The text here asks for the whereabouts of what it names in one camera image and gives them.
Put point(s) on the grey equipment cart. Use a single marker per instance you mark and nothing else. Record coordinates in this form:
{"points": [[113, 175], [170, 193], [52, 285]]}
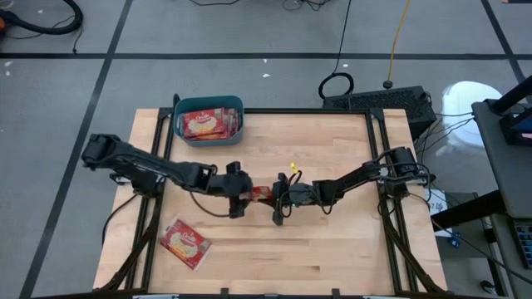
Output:
{"points": [[507, 174]]}

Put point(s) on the black aluminium table frame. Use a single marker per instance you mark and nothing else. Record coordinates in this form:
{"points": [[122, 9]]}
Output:
{"points": [[299, 111]]}

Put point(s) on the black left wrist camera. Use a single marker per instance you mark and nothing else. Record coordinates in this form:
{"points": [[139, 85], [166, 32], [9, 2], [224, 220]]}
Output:
{"points": [[204, 173]]}

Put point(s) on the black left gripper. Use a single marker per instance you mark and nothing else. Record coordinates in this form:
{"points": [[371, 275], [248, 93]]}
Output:
{"points": [[232, 187]]}

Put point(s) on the dark blue device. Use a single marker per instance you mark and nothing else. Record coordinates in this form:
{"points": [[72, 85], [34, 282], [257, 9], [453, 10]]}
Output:
{"points": [[517, 128]]}

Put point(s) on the black table clamp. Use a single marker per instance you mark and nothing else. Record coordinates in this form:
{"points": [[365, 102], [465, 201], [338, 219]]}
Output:
{"points": [[224, 292], [336, 292]]}

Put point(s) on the small blue tag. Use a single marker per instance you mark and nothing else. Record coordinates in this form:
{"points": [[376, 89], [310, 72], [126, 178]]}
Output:
{"points": [[455, 241]]}

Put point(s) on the teal plastic basket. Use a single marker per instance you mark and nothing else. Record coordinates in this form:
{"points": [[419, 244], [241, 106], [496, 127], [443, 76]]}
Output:
{"points": [[208, 142]]}

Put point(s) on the white paper sheet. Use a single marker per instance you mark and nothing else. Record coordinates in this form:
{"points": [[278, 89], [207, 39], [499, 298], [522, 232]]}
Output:
{"points": [[436, 203]]}

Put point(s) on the black cart support beam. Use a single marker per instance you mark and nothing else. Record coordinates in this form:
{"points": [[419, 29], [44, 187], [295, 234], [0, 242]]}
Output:
{"points": [[465, 209]]}

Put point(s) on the small black device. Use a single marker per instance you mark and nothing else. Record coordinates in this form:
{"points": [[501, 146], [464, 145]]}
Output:
{"points": [[486, 285]]}

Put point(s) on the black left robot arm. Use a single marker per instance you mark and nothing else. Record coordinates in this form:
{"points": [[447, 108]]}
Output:
{"points": [[141, 166]]}

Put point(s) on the yellow tag on gripper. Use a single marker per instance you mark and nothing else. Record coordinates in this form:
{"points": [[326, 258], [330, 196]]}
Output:
{"points": [[294, 167]]}

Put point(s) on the dark keyboard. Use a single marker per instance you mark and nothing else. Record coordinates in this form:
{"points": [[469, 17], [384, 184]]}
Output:
{"points": [[524, 245]]}

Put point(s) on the white round stool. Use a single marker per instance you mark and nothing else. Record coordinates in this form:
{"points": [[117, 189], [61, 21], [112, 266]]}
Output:
{"points": [[461, 104]]}

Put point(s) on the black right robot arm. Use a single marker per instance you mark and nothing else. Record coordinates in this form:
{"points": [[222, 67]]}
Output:
{"points": [[365, 174]]}

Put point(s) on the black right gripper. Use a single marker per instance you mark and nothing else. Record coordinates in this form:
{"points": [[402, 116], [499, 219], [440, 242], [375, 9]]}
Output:
{"points": [[293, 194]]}

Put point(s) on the black pole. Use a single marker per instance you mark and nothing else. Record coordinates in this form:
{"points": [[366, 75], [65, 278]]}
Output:
{"points": [[513, 93]]}

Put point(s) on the black computer case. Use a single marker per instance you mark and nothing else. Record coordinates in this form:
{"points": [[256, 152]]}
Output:
{"points": [[374, 101]]}

